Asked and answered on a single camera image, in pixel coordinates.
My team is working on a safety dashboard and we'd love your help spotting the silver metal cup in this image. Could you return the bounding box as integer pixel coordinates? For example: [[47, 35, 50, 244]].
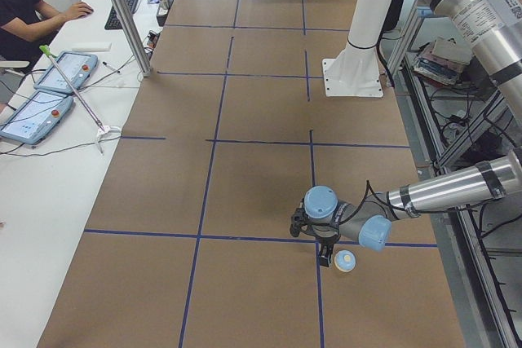
[[157, 0, 170, 15]]

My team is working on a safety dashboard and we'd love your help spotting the near teach pendant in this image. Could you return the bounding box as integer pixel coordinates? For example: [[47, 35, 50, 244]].
[[1, 90, 73, 145]]

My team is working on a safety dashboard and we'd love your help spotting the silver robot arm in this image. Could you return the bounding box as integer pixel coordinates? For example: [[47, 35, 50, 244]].
[[290, 0, 521, 271]]

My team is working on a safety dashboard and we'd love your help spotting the aluminium frame post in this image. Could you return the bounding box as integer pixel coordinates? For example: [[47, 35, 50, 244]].
[[111, 0, 152, 77]]

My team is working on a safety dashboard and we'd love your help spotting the person in black shirt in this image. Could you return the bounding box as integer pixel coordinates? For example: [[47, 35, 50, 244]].
[[1, 0, 93, 64]]

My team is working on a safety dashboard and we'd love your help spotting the black keyboard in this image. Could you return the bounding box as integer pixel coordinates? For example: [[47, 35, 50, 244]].
[[104, 0, 141, 31]]

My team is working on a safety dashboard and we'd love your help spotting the white camera post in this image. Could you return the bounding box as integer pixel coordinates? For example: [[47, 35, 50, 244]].
[[322, 0, 392, 98]]

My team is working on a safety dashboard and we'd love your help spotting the far teach pendant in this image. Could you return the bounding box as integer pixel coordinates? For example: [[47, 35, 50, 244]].
[[34, 51, 98, 94]]

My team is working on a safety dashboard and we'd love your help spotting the teach pendant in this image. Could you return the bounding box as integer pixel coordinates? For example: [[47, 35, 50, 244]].
[[1, 90, 73, 145], [34, 51, 98, 94]]

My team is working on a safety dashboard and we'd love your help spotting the black marker pen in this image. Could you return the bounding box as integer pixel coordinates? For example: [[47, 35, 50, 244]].
[[102, 61, 121, 74]]

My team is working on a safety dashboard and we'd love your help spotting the white flat block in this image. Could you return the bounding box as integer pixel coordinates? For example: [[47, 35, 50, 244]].
[[71, 42, 112, 53]]

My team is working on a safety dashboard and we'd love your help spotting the orange black connector box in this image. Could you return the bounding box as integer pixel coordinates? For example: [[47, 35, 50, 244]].
[[147, 30, 160, 49]]

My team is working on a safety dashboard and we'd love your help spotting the blue white bell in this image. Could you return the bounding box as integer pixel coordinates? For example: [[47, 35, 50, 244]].
[[334, 250, 356, 273]]

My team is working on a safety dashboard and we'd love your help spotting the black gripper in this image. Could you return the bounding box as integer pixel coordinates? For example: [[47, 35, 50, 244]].
[[314, 227, 340, 267]]

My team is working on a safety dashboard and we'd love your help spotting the stack of books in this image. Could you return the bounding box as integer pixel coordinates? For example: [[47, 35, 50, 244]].
[[413, 37, 473, 86]]

